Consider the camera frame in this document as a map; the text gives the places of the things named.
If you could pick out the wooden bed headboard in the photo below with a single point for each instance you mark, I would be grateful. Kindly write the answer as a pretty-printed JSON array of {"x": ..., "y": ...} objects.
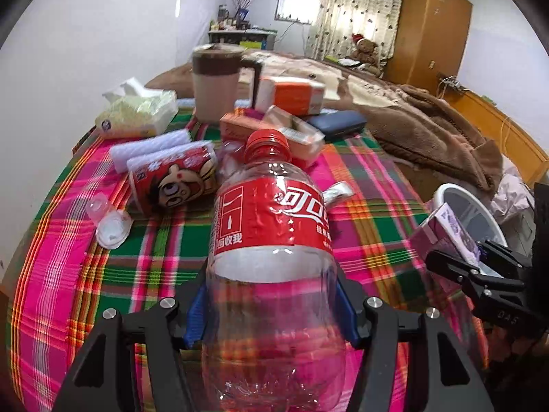
[{"x": 506, "y": 133}]

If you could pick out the cluttered shelf unit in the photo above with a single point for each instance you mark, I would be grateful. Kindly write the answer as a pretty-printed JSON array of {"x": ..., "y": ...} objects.
[{"x": 240, "y": 38}]

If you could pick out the brown teddy bear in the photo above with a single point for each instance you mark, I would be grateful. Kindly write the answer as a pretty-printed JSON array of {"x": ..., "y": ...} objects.
[{"x": 364, "y": 53}]

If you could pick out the orange and white box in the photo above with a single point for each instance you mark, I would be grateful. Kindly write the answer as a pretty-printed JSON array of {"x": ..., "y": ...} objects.
[{"x": 291, "y": 94}]

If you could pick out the wooden wardrobe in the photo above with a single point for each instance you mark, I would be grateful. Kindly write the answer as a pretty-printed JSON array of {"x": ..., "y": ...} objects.
[{"x": 429, "y": 30}]

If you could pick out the clear plastic bottle red label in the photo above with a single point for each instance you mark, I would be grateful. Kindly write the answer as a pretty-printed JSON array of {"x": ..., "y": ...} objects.
[{"x": 266, "y": 223}]

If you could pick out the silver foil wrapper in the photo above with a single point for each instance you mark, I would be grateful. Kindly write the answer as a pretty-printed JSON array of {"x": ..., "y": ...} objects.
[{"x": 338, "y": 193}]

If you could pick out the dark blue glasses case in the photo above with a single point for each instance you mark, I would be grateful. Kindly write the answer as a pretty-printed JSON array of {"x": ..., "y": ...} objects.
[{"x": 339, "y": 125}]

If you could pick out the brown plush blanket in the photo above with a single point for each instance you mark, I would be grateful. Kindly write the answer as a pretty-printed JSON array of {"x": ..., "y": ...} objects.
[{"x": 411, "y": 120}]

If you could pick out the white plastic trash bin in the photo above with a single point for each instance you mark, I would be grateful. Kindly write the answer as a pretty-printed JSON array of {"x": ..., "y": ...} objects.
[{"x": 472, "y": 206}]

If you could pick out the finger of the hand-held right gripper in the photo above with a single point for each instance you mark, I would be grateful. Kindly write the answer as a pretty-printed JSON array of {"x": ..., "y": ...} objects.
[
  {"x": 502, "y": 252},
  {"x": 454, "y": 268}
]

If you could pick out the plaid pink green cloth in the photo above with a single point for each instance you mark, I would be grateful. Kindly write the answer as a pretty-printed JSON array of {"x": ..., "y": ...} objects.
[{"x": 128, "y": 287}]

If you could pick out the white rolled towel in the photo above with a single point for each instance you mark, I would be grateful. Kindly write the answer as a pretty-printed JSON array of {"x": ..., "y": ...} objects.
[{"x": 141, "y": 148}]

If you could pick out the white and pink carton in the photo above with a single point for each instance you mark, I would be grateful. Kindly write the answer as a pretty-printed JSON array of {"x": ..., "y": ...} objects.
[{"x": 302, "y": 137}]

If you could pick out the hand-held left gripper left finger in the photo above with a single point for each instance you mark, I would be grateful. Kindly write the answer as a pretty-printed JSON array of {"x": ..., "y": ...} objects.
[{"x": 195, "y": 318}]

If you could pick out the red cartoon print can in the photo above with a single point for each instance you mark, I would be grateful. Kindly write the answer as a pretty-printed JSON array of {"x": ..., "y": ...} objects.
[{"x": 171, "y": 176}]

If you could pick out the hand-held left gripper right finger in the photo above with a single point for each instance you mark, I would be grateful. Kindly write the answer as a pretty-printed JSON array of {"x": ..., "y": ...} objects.
[{"x": 345, "y": 309}]

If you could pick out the small pink orange box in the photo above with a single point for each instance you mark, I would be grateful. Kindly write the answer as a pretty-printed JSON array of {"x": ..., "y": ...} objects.
[{"x": 238, "y": 125}]

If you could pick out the patterned curtain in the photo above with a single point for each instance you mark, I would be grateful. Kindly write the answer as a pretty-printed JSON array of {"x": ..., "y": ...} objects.
[{"x": 351, "y": 8}]

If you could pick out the purple drink carton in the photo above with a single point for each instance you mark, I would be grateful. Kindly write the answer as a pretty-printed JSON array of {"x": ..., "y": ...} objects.
[{"x": 444, "y": 229}]

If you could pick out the pale pink bed sheet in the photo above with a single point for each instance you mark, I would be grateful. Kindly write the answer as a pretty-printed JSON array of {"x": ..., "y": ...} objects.
[{"x": 512, "y": 193}]

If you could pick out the brown lidded mug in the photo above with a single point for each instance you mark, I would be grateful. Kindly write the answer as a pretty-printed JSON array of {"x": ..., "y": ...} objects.
[{"x": 214, "y": 90}]

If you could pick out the small clear plastic cup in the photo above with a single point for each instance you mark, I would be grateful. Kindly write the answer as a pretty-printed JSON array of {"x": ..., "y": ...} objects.
[
  {"x": 97, "y": 207},
  {"x": 112, "y": 231}
]

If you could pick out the soft tissue pack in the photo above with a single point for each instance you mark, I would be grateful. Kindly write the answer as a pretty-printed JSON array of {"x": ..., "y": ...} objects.
[{"x": 137, "y": 113}]

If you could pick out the small window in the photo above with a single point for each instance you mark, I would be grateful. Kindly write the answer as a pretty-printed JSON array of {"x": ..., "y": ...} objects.
[{"x": 296, "y": 4}]

